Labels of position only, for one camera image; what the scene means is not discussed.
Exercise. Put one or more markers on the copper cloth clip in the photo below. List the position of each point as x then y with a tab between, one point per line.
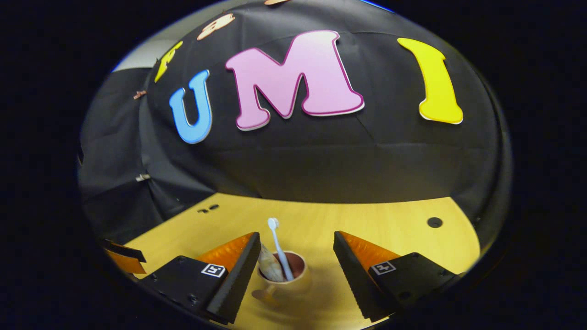
140	94

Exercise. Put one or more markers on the wooden desktop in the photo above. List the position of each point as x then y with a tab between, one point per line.
390	224

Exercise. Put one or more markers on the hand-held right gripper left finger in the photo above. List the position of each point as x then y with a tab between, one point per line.
238	279

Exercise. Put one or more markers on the white toothpaste tube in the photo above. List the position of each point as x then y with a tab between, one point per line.
270	268

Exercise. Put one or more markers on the pale blue toothbrush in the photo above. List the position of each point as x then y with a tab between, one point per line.
279	250

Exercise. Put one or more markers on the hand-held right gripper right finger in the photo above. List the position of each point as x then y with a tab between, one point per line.
355	279

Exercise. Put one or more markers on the white cloth clip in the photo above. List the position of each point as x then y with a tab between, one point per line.
143	177

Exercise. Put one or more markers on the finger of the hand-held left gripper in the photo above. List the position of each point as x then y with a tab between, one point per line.
126	259

